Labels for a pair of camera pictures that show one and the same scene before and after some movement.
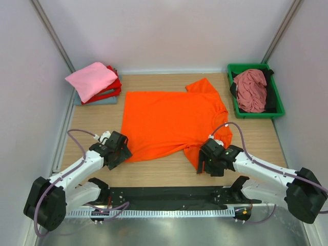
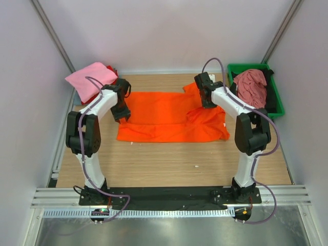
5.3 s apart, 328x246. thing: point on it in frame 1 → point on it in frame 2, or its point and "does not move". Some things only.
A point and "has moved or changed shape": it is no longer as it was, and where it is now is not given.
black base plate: x=176 y=198 does not move
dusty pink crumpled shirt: x=251 y=89 does not move
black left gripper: x=122 y=158 → x=125 y=114
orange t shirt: x=159 y=123 has moved or changed shape
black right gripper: x=203 y=157 → x=208 y=105
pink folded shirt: x=88 y=82 does not move
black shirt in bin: x=271 y=106 does not move
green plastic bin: x=280 y=109 does not move
